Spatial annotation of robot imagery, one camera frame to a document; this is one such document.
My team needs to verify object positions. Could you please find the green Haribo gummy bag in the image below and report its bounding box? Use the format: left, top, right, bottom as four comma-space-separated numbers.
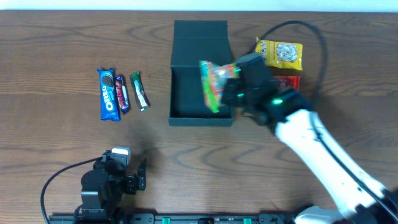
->
199, 60, 241, 113

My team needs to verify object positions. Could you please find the blue Oreo cookie pack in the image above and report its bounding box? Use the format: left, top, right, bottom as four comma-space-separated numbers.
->
97, 68, 120, 122

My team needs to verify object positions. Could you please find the green red candy bar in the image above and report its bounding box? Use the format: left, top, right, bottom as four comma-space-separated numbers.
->
129, 72, 150, 111

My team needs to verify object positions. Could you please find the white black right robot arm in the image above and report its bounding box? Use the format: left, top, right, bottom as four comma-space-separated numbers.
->
221, 78, 397, 223

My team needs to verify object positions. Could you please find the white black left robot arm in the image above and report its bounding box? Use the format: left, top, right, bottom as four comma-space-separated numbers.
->
72, 148, 147, 223

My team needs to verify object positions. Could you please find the red Hacks candy bag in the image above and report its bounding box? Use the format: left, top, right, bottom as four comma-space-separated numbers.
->
274, 75, 300, 90

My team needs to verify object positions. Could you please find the yellow Hacks candy bag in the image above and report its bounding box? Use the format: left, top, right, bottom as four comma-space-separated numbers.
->
255, 37, 303, 70

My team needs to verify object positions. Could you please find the dark blue red candy bar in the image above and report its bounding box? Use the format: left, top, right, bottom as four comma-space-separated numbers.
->
115, 75, 130, 114

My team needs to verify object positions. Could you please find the dark green gift box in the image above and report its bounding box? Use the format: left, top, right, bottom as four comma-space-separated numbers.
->
169, 20, 233, 126

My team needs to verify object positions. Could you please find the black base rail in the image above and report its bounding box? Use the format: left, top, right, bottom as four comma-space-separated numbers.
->
49, 213, 297, 224

